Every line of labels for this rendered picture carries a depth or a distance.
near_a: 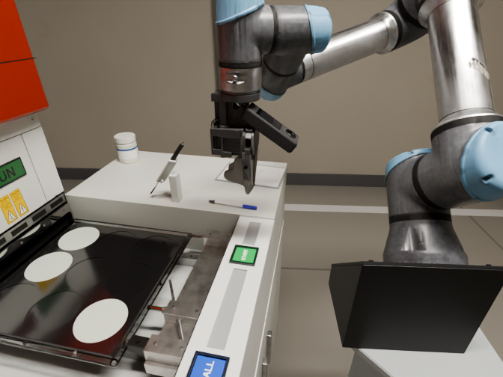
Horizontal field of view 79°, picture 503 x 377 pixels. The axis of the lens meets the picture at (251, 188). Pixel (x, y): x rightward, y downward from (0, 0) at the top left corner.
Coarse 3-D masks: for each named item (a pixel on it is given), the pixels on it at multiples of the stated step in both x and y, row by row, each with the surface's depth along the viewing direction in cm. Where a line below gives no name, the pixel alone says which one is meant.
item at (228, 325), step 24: (240, 216) 81; (240, 240) 72; (264, 240) 72; (264, 264) 66; (216, 288) 60; (240, 288) 60; (264, 288) 71; (216, 312) 55; (240, 312) 55; (192, 336) 51; (216, 336) 51; (240, 336) 51; (240, 360) 47
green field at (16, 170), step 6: (12, 162) 73; (18, 162) 74; (0, 168) 70; (6, 168) 71; (12, 168) 73; (18, 168) 74; (0, 174) 70; (6, 174) 72; (12, 174) 73; (18, 174) 74; (0, 180) 70; (6, 180) 72; (0, 186) 70
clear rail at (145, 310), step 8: (184, 240) 81; (184, 248) 79; (176, 256) 76; (168, 272) 71; (160, 280) 69; (160, 288) 67; (152, 296) 65; (152, 304) 64; (144, 312) 62; (136, 320) 60; (136, 328) 59; (128, 336) 57; (120, 352) 54; (120, 360) 54
